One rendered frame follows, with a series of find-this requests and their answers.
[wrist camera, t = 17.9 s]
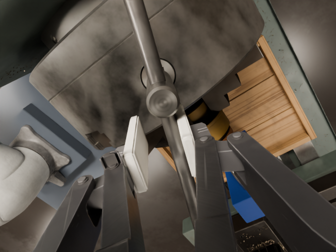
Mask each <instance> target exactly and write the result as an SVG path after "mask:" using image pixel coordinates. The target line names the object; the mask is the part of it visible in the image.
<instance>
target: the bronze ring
mask: <svg viewBox="0 0 336 252"><path fill-rule="evenodd" d="M185 113H186V114H187V116H188V117H189V118H190V120H191V121H192V123H193V124H198V123H204V124H206V126H207V128H208V130H209V132H210V134H211V136H212V137H214V139H215V140H216V141H227V136H228V135H230V134H232V133H234V132H233V129H232V128H231V126H230V121H229V119H228V118H227V116H226V115H225V113H224V112H223V110H220V111H219V112H217V113H215V114H214V113H212V111H211V110H210V108H209V107H208V105H207V104H206V103H205V101H204V100H203V99H202V98H201V99H199V100H198V101H197V102H195V103H194V104H193V105H191V106H190V107H189V108H187V109H186V110H185Z"/></svg>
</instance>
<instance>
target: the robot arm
mask: <svg viewBox="0 0 336 252"><path fill-rule="evenodd" d="M175 114H176V119H177V124H178V128H179V132H180V137H181V141H182V144H183V148H184V151H185V155H186V158H187V162H188V165H189V168H190V172H191V175H192V177H193V176H194V178H195V180H196V208H197V219H195V220H194V245H195V252H239V250H238V245H237V240H236V235H235V231H234V226H233V221H232V216H231V211H230V206H229V201H228V196H227V191H226V187H225V181H224V176H223V172H234V175H235V176H236V177H237V179H238V180H239V181H240V183H241V184H242V185H243V187H244V188H245V189H246V191H247V192H248V193H249V195H250V196H251V197H252V199H253V200H254V201H255V203H256V204H257V205H258V207H259V208H260V209H261V211H262V212H263V213H264V215H265V216H266V217H267V218H268V220H269V221H270V222H271V224H272V225H273V226H274V228H275V229H276V230H277V232H278V233H279V234H280V236H281V237H282V238H283V240H284V241H285V242H286V244H287V245H288V246H289V248H290V249H291V250H292V252H336V207H335V206H334V205H332V204H331V203H330V202H329V201H328V200H326V199H325V198H324V197H323V196H322V195H320V194H319V193H318V192H317V191H316V190H314V189H313V188H312V187H311V186H310V185H308V184H307V183H306V182H305V181H304V180H303V179H301V178H300V177H299V176H298V175H297V174H295V173H294V172H293V171H292V170H291V169H289V168H288V167H287V166H286V165H285V164H283V163H282V162H281V161H280V160H279V159H277V158H276V157H275V156H274V155H273V154H272V153H270V152H269V151H268V150H267V149H266V148H264V147H263V146H262V145H261V144H260V143H258V142H257V141H256V140H255V139H254V138H252V137H251V136H250V135H249V134H248V133H246V132H242V131H236V132H233V133H231V134H229V135H228V136H227V138H226V139H227V140H224V141H218V140H215V138H214V137H213V136H211V134H210V132H209V130H208V128H207V126H206V124H204V123H202V122H200V123H197V124H193V125H189V122H188V119H187V116H186V113H185V110H184V107H183V104H182V103H179V108H178V110H177V111H176V113H175ZM148 145H149V144H148V141H147V138H146V135H145V133H144V130H143V127H142V124H141V121H140V118H139V116H137V115H136V116H133V117H131V119H130V122H129V127H128V131H127V136H126V141H125V145H122V146H119V147H117V149H116V150H113V151H109V152H107V153H105V154H104V155H102V156H101V157H100V159H99V160H100V162H101V165H102V167H103V169H104V174H103V175H101V176H99V177H97V178H95V179H94V178H93V176H92V175H84V176H81V177H79V178H78V179H77V180H76V181H75V182H74V183H73V184H72V186H71V188H70V189H69V191H68V193H67V194H66V196H65V198H64V199H63V201H62V203H61V204H60V206H59V208H58V209H57V211H56V213H55V214H54V216H53V218H52V219H51V221H50V223H49V224H48V226H47V228H46V229H45V231H44V233H43V234H42V236H41V238H40V239H39V241H38V243H37V244H36V246H35V248H34V249H33V251H32V252H94V250H95V247H96V244H97V241H98V238H99V235H100V232H101V241H100V249H99V250H96V251H95V252H146V249H145V243H144V237H143V231H142V225H141V219H140V213H139V207H138V201H137V195H136V192H138V193H143V192H146V191H147V190H148ZM70 161H71V157H70V156H69V155H67V154H65V153H63V152H61V151H60V150H58V149H57V148H56V147H54V146H53V145H52V144H51V143H49V142H48V141H47V140H45V139H44V138H43V137H41V136H40V135H39V134H38V133H36V132H35V130H34V129H33V128H32V127H31V126H30V125H27V124H26V125H24V126H23V127H21V129H20V132H19V134H18V135H17V137H16V138H15V139H14V140H13V141H12V142H11V143H10V144H9V146H8V145H5V144H3V143H1V142H0V226H2V225H4V224H6V223H7V222H9V221H11V220H12V219H14V218H15V217H16V216H18V215H19V214H21V213H22V212H23V211H24V210H25V209H26V208H27V207H28V206H29V205H30V204H31V203H32V201H33V200H34V199H35V198H36V196H37V195H38V194H39V192H40V191H41V189H42V188H43V187H44V186H45V184H46V183H47V182H48V181H49V182H52V183H54V184H56V185H58V186H60V187H62V186H63V185H64V183H66V181H67V179H66V178H65V177H64V176H63V175H62V174H61V173H60V172H59V169H60V168H61V167H63V166H65V165H67V164H68V163H69V162H70ZM134 187H135V189H136V192H135V190H134Z"/></svg>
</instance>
